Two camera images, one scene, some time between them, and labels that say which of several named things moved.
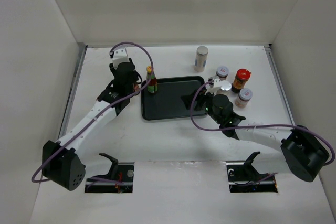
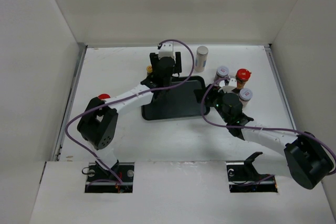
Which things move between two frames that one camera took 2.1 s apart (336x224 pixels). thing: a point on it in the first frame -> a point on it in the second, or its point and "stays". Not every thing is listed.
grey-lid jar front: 244,96 stays
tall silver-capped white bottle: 200,58 stays
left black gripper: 112,69 -> 177,63
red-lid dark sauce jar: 242,76 stays
